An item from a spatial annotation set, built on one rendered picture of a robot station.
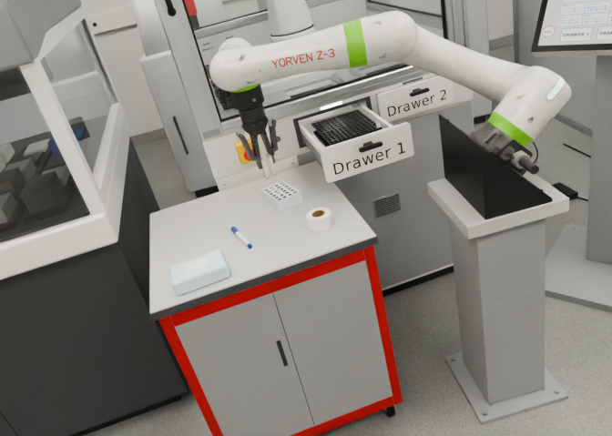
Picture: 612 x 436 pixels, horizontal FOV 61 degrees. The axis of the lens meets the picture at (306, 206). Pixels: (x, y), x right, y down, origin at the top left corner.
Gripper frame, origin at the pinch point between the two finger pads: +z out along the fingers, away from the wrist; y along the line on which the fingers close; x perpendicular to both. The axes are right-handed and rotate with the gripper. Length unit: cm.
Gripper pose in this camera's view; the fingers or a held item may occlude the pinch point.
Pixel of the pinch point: (267, 166)
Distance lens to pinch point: 165.7
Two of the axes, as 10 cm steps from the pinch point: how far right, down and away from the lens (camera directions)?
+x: 4.9, 3.3, -8.1
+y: -8.5, 4.1, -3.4
